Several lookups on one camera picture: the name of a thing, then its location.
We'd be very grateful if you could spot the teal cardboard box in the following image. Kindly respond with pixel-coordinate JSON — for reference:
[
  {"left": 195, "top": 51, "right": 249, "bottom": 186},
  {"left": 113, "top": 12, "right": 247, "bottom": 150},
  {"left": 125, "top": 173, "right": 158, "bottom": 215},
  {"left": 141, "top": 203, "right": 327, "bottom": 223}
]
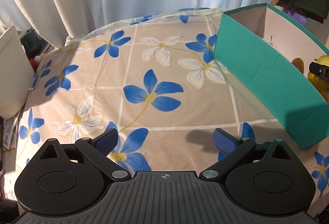
[{"left": 214, "top": 4, "right": 328, "bottom": 150}]

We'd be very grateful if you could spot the yellow lemon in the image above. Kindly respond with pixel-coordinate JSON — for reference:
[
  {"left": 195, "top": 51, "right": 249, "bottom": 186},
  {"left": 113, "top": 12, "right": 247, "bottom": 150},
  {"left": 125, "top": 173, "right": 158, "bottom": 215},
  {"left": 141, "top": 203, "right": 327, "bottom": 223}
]
[{"left": 307, "top": 55, "right": 328, "bottom": 96}]

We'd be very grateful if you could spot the floral blue white tablecloth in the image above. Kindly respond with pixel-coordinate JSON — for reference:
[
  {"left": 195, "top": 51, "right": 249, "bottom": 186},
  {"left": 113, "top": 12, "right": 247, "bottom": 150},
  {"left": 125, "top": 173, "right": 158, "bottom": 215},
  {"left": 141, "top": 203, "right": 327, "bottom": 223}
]
[{"left": 15, "top": 9, "right": 328, "bottom": 216}]

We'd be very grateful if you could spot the small orange tangerine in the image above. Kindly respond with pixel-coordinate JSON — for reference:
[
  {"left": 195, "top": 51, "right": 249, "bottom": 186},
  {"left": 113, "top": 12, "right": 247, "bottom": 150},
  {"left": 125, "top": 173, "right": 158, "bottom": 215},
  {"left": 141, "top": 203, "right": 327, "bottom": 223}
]
[{"left": 320, "top": 92, "right": 328, "bottom": 103}]

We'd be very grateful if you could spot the purple cloth item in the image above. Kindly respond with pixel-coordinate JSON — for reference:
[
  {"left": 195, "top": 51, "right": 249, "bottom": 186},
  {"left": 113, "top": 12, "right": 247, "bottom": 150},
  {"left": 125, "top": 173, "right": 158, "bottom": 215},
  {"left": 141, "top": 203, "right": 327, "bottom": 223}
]
[{"left": 283, "top": 8, "right": 308, "bottom": 27}]

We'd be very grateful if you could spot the brown kiwi fruit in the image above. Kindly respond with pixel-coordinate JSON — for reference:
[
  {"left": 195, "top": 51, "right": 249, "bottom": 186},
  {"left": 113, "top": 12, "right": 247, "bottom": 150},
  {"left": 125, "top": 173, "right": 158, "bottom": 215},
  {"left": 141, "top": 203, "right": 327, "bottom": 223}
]
[{"left": 292, "top": 57, "right": 305, "bottom": 74}]

